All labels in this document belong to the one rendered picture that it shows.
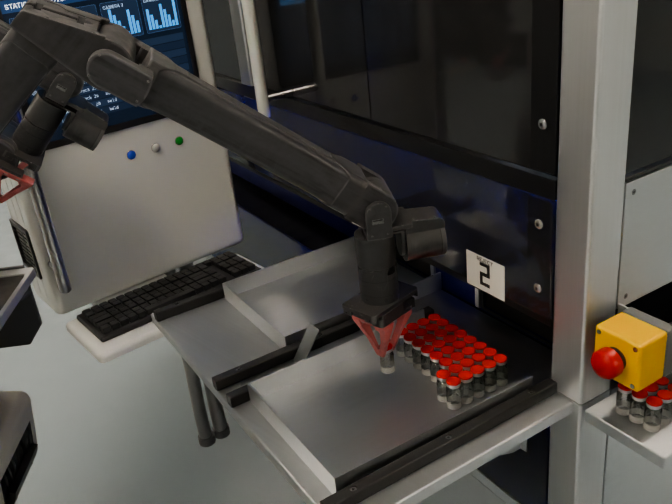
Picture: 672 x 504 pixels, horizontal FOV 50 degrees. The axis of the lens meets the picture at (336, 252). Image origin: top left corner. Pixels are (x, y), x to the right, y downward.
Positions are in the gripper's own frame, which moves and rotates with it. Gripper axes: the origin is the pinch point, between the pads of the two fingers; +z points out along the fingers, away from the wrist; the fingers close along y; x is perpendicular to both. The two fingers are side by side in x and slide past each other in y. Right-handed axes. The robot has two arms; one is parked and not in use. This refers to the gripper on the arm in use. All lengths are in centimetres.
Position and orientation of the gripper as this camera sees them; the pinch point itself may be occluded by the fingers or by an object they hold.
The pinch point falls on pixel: (385, 347)
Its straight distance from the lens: 111.9
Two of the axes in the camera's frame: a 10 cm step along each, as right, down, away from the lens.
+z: 1.1, 8.9, 4.3
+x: -7.2, -2.3, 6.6
